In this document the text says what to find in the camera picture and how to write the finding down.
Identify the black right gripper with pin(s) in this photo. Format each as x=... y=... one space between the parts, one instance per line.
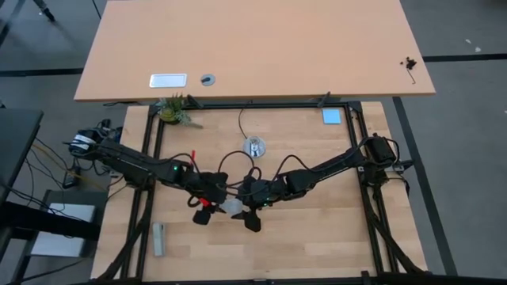
x=257 y=192

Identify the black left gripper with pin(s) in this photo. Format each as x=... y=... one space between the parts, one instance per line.
x=210 y=186

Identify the white lightbulb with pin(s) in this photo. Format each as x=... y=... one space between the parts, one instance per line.
x=231 y=206

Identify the chrome lamp socket base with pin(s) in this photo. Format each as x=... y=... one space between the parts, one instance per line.
x=253 y=147

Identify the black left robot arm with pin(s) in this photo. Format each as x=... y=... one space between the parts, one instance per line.
x=130 y=160

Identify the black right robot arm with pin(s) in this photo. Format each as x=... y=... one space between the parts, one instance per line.
x=336 y=162

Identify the grey rectangular block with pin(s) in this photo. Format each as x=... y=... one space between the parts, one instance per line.
x=158 y=238

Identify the small artificial potted plant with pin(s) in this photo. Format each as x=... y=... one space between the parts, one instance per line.
x=171 y=112

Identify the blue sticky note pad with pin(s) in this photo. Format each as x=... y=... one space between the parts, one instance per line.
x=331 y=116

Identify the black power plug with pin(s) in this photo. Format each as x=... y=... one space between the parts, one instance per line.
x=105 y=123

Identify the black power adapter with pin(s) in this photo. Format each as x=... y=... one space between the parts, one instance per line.
x=70 y=180

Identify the white flat box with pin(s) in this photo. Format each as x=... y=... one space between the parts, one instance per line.
x=63 y=229

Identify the beige wooden desk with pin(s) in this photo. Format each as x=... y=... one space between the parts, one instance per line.
x=257 y=47

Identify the black side desk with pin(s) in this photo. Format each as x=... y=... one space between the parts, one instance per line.
x=17 y=138

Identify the black hex key with screws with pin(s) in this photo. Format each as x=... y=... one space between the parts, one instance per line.
x=410 y=63

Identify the black stand leg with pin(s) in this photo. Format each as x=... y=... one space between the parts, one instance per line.
x=44 y=10

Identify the black frame clamp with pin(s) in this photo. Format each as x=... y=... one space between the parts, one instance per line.
x=324 y=99
x=195 y=101

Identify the black aluminium frame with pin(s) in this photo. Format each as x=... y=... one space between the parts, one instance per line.
x=277 y=106

